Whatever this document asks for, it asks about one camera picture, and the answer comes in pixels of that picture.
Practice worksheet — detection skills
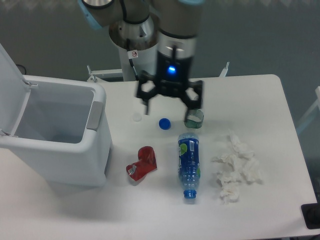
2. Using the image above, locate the white bottle cap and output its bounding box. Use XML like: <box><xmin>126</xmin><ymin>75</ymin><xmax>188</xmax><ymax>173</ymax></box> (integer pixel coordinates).
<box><xmin>132</xmin><ymin>112</ymin><xmax>142</xmax><ymax>122</ymax></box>

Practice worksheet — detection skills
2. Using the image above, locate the black device at right edge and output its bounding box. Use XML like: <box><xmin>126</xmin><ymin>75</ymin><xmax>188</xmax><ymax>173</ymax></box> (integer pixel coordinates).
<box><xmin>301</xmin><ymin>203</ymin><xmax>320</xmax><ymax>230</ymax></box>

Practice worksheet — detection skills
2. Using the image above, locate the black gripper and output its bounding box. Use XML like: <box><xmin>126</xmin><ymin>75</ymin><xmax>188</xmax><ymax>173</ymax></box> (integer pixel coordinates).
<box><xmin>135</xmin><ymin>48</ymin><xmax>205</xmax><ymax>116</ymax></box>

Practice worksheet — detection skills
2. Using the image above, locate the crumpled white tissue pile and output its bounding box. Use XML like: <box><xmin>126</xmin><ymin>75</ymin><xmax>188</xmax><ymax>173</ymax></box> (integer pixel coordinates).
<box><xmin>211</xmin><ymin>130</ymin><xmax>264</xmax><ymax>205</ymax></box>

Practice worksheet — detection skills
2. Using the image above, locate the blue bottle cap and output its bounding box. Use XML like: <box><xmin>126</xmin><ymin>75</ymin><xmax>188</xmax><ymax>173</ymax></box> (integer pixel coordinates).
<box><xmin>158</xmin><ymin>118</ymin><xmax>171</xmax><ymax>130</ymax></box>

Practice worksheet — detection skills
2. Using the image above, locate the black cable on pedestal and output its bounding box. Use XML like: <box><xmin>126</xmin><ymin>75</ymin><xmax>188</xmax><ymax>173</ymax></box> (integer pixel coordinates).
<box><xmin>126</xmin><ymin>38</ymin><xmax>141</xmax><ymax>81</ymax></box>

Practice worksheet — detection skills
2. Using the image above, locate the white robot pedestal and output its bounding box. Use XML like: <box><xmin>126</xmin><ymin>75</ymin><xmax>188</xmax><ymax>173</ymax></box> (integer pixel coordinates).
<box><xmin>108</xmin><ymin>11</ymin><xmax>158</xmax><ymax>81</ymax></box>

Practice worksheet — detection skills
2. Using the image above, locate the blue plastic bottle lying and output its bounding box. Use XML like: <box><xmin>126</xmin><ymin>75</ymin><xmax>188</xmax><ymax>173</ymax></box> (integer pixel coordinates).
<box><xmin>177</xmin><ymin>132</ymin><xmax>201</xmax><ymax>204</ymax></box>

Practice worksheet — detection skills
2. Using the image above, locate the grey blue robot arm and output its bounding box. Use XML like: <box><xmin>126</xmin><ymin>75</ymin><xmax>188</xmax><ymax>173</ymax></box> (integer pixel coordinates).
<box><xmin>78</xmin><ymin>0</ymin><xmax>204</xmax><ymax>111</ymax></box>

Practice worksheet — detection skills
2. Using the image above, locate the white push-lid trash can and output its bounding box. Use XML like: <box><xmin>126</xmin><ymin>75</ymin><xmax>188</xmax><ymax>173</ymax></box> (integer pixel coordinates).
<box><xmin>0</xmin><ymin>48</ymin><xmax>112</xmax><ymax>187</ymax></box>

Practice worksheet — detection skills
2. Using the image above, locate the crushed red can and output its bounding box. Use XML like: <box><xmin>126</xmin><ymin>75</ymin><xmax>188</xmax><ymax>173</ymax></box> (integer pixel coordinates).
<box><xmin>125</xmin><ymin>146</ymin><xmax>158</xmax><ymax>186</ymax></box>

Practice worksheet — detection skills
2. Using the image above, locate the white frame at right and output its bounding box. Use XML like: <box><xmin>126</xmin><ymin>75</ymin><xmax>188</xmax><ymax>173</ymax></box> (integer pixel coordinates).
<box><xmin>295</xmin><ymin>86</ymin><xmax>320</xmax><ymax>136</ymax></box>

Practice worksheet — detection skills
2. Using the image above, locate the clear green-label bottle upright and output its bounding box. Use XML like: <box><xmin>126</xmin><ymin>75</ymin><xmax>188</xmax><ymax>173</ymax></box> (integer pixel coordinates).
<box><xmin>184</xmin><ymin>97</ymin><xmax>205</xmax><ymax>129</ymax></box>

